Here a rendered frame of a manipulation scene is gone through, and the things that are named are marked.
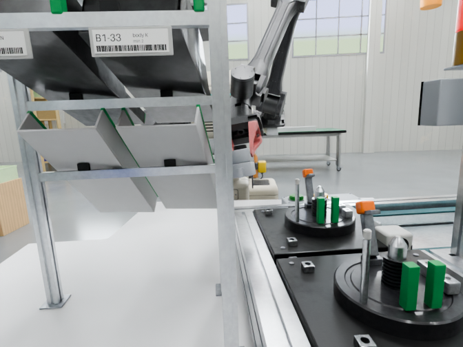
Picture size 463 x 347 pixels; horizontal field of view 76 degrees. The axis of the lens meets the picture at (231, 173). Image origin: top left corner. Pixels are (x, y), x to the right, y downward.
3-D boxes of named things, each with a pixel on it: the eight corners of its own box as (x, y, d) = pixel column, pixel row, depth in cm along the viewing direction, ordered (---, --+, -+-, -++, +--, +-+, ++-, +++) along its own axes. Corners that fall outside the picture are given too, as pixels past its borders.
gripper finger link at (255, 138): (258, 143, 62) (256, 113, 68) (225, 149, 64) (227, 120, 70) (264, 163, 67) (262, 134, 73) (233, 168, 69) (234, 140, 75)
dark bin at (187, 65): (157, 123, 64) (159, 92, 66) (216, 121, 62) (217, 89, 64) (77, 34, 37) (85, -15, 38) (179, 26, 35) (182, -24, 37)
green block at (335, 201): (330, 220, 57) (331, 195, 56) (336, 220, 57) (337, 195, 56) (332, 223, 56) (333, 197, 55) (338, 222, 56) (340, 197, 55)
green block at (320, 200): (315, 222, 57) (316, 196, 56) (322, 221, 57) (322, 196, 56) (317, 224, 56) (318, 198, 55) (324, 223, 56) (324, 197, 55)
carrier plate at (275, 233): (253, 217, 73) (253, 208, 72) (348, 211, 74) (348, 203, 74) (273, 265, 49) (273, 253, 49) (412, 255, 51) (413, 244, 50)
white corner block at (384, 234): (372, 246, 55) (373, 225, 54) (395, 244, 55) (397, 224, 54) (387, 257, 50) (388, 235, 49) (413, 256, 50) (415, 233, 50)
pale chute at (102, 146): (100, 212, 69) (105, 195, 71) (154, 212, 67) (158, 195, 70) (15, 131, 45) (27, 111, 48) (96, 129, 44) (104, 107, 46)
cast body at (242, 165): (238, 177, 70) (233, 147, 70) (256, 173, 69) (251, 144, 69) (230, 179, 62) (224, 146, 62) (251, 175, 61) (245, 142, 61)
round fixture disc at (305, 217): (278, 215, 68) (278, 206, 67) (337, 211, 68) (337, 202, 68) (295, 239, 54) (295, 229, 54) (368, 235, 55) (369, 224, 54)
